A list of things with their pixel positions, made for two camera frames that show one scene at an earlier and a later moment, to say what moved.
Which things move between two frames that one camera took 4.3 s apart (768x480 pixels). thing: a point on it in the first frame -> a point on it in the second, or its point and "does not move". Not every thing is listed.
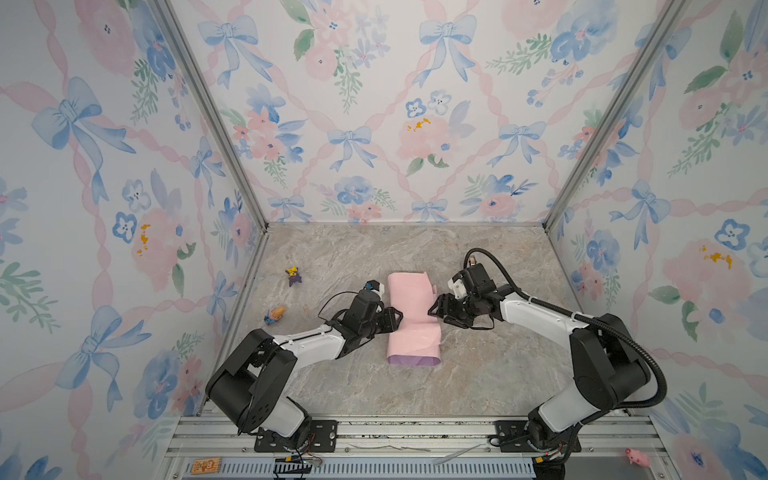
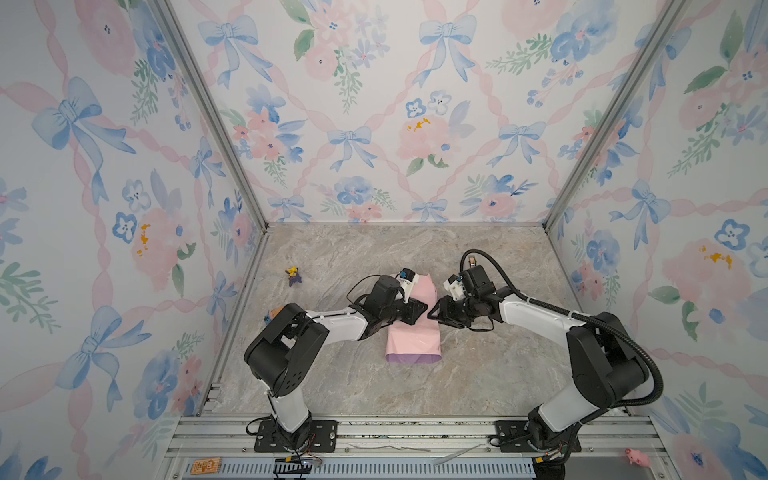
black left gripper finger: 391,324 -> 412,311
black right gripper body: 464,307 does not move
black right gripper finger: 436,310 does not move
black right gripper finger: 437,307 does not move
